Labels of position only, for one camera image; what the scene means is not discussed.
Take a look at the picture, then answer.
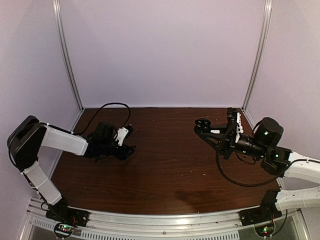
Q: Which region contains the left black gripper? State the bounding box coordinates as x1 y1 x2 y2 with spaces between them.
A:
101 140 135 161

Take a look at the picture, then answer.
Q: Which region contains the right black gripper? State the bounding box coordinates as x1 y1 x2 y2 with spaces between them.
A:
199 123 268 160

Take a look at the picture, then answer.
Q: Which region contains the black round cap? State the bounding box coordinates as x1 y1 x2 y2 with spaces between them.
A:
194 118 211 134

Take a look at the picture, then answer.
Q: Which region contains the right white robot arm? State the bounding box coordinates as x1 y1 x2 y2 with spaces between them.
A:
194 117 320 221

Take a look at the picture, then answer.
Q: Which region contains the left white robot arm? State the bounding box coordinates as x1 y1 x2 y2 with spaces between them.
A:
7 115 136 222

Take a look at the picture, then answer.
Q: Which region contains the left circuit board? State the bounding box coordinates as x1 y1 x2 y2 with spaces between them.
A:
53 222 75 239

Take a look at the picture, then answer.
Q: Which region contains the circuit board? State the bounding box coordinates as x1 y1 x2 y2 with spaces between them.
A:
53 222 75 239
254 222 275 238

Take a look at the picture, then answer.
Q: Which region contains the right circuit board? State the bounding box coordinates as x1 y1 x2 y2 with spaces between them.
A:
254 222 275 238

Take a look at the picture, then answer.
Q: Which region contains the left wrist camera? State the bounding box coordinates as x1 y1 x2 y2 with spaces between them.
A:
114 125 134 147

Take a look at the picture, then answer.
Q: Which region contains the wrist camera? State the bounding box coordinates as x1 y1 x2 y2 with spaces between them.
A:
226 107 244 143
114 125 134 147

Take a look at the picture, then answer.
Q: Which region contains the right black cable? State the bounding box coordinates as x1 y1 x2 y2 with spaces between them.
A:
216 124 313 187

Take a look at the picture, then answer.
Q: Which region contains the black cable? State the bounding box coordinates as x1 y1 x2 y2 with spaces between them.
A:
216 124 313 187
7 102 132 171

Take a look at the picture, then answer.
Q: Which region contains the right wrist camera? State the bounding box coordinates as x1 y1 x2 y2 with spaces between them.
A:
226 107 244 143

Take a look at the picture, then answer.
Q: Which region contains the left black cable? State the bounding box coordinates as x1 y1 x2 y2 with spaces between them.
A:
7 102 132 171

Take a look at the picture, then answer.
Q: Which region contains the aluminium front rail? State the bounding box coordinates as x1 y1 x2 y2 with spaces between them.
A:
17 197 311 240

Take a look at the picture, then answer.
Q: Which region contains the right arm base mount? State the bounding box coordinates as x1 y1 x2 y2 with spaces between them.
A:
239 189 282 226

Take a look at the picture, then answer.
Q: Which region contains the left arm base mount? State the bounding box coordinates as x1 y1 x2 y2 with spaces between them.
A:
45 197 90 227

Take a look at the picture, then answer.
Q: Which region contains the right aluminium frame post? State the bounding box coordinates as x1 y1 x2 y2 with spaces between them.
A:
242 0 273 112

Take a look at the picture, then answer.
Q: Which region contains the aluminium frame post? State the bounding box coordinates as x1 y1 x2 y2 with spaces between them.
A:
242 0 273 112
52 0 84 112

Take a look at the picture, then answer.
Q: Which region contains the left aluminium frame post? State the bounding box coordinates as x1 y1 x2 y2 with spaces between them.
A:
52 0 84 112

